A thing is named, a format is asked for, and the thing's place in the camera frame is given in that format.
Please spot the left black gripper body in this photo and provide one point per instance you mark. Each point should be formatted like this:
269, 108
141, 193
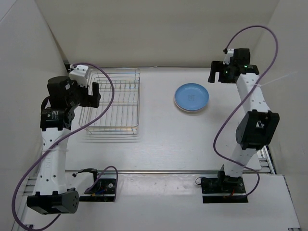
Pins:
84, 99

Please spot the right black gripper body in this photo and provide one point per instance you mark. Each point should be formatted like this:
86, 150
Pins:
225, 75

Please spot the blue plate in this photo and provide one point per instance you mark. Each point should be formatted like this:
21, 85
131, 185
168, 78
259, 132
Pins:
192, 96

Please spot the cream plate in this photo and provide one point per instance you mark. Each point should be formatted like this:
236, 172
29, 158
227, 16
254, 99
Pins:
182, 109

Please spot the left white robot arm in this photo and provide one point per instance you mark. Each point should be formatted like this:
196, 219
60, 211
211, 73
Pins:
51, 194

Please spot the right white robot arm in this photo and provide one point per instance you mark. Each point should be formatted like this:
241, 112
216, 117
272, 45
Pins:
259, 123

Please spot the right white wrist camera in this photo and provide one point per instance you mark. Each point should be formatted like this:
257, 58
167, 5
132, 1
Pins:
228, 55

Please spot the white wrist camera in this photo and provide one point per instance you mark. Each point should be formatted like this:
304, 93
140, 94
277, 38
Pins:
79, 73
228, 55

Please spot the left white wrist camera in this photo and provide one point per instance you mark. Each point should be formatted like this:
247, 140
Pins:
79, 73

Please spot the metal wire dish rack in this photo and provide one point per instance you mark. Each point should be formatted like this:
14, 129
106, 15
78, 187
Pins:
122, 116

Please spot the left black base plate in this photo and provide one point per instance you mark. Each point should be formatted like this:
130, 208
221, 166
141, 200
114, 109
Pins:
103, 191

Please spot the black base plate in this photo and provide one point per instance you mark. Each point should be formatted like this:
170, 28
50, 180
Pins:
215, 193
103, 191

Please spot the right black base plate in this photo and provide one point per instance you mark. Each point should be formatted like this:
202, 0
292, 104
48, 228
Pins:
215, 193

